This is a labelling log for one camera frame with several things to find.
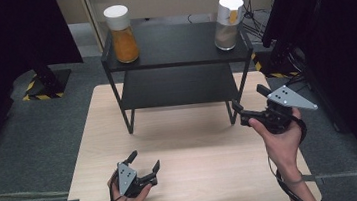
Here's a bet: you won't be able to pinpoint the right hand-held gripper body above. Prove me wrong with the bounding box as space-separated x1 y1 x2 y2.
237 81 321 139

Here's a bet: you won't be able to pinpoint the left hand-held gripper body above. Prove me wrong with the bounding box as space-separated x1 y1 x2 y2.
107 158 160 201

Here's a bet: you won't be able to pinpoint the black two-tier shelf rack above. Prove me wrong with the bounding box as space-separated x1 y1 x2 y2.
96 6 262 138

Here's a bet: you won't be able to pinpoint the pale spice jar white lid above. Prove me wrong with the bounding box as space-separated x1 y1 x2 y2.
209 0 249 53

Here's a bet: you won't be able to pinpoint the orange spice jar white lid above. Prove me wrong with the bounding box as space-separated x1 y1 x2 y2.
101 2 142 67

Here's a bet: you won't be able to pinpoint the person's right hand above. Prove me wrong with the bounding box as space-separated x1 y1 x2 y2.
246 106 309 182

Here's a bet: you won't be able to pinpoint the black stand base striped tape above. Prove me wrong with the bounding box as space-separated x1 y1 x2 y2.
248 42 301 83
18 60 76 103

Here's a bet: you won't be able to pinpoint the dark curtain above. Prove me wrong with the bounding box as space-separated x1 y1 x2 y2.
257 0 357 201
0 0 94 172

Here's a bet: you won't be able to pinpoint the beige furniture panel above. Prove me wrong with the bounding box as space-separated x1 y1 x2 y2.
53 0 289 59

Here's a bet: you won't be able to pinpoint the black cables on floor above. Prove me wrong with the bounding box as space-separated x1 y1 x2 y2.
283 71 311 94

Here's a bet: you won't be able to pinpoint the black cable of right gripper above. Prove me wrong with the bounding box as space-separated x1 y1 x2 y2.
263 113 316 201

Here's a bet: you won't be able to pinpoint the black cables at socket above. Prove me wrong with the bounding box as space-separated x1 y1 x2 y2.
223 0 275 44

